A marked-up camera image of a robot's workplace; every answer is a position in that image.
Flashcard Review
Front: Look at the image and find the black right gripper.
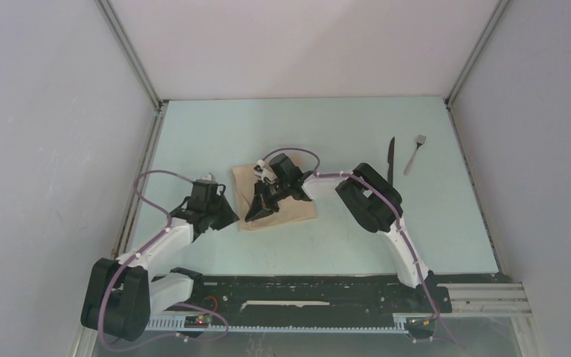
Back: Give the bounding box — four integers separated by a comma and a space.
246, 179, 290, 223

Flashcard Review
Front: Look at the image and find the beige cloth napkin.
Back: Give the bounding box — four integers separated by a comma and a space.
232, 164, 317, 232

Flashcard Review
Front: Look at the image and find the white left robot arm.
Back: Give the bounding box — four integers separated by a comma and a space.
80, 174, 239, 341

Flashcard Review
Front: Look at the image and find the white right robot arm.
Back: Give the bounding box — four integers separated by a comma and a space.
245, 153, 433, 311

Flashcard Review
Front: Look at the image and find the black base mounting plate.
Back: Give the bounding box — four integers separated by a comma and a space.
159, 268, 451, 329

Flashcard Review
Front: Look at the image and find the black table knife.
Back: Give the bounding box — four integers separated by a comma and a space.
387, 137, 396, 185

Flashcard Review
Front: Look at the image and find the silver fork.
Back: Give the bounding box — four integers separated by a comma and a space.
403, 135, 427, 176

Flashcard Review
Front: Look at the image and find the white cable duct strip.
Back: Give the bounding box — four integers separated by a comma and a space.
145, 315, 408, 334

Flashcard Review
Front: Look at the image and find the left aluminium corner post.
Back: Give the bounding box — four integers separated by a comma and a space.
95, 0, 164, 110

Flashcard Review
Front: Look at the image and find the aluminium corner post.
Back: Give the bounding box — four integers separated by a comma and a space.
445, 0, 512, 108
95, 0, 164, 110

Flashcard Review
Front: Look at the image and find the right aluminium corner post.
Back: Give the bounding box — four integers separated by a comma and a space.
445, 0, 512, 108

